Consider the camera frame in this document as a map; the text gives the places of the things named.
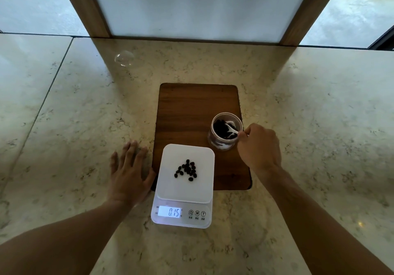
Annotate brown wooden board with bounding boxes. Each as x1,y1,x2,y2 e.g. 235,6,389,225
150,83,253,192

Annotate pile of loose coffee beans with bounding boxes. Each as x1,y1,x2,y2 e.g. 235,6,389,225
174,159,198,182

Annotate clear round lid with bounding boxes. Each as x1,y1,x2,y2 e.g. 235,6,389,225
114,50,135,68

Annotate black window frame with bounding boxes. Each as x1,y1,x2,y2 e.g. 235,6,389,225
368,25,394,51

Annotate person's left hand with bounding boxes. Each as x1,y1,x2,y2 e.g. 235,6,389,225
110,140,156,208

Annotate person's left forearm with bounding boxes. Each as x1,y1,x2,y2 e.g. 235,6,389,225
0,199,136,275

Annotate white frosted panel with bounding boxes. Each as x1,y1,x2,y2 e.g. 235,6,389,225
86,0,318,43

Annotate person's right hand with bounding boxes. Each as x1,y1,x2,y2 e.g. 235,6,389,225
237,123,283,174

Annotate coffee beans in jar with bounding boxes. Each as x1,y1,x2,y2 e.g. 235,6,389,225
213,119,238,139

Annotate white digital kitchen scale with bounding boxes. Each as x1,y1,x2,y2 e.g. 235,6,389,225
150,144,215,229

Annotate brown wooden post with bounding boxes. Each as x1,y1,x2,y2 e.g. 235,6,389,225
279,0,347,46
56,0,111,38

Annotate person's right forearm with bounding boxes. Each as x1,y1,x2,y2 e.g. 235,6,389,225
256,165,394,275

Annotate clear glass jar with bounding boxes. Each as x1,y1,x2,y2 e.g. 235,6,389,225
208,112,244,152

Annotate white plastic spoon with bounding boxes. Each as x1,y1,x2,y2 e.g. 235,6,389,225
224,123,249,139

